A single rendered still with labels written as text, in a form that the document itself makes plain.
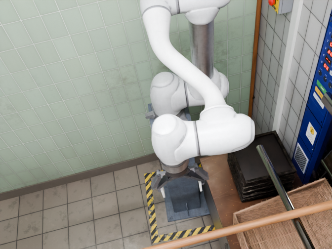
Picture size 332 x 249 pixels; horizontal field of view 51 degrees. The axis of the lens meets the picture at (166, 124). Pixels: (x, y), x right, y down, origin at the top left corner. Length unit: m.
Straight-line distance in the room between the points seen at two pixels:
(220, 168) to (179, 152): 1.22
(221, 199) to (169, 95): 0.72
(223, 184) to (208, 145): 1.17
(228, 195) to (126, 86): 0.94
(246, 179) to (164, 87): 0.65
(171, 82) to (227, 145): 0.78
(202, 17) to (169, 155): 0.57
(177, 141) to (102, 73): 1.33
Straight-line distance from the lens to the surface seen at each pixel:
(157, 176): 1.14
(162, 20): 1.20
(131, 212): 2.75
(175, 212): 2.67
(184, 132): 0.93
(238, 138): 0.96
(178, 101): 1.72
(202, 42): 1.43
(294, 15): 1.79
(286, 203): 1.41
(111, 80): 2.23
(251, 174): 1.89
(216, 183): 2.11
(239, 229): 1.32
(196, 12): 1.29
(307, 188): 1.90
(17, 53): 2.11
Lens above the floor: 2.42
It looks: 50 degrees down
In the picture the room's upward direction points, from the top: 12 degrees counter-clockwise
